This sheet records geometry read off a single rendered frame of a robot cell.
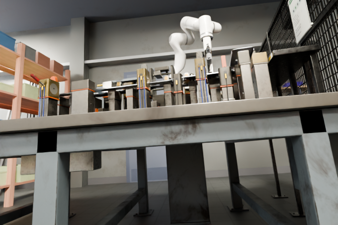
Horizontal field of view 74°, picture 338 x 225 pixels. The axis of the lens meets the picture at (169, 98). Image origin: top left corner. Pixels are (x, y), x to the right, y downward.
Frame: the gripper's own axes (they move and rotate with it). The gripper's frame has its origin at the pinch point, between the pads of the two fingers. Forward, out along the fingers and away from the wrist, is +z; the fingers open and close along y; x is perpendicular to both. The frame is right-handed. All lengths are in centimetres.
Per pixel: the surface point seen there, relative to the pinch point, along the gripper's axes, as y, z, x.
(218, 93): 1.6, 23.5, 3.2
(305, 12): 19, -12, 54
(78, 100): 21, 22, -83
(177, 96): 21.0, 26.8, -19.9
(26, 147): 77, 51, -64
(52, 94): 20, 15, -102
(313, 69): 21, 21, 51
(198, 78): 25.0, 18.8, -6.9
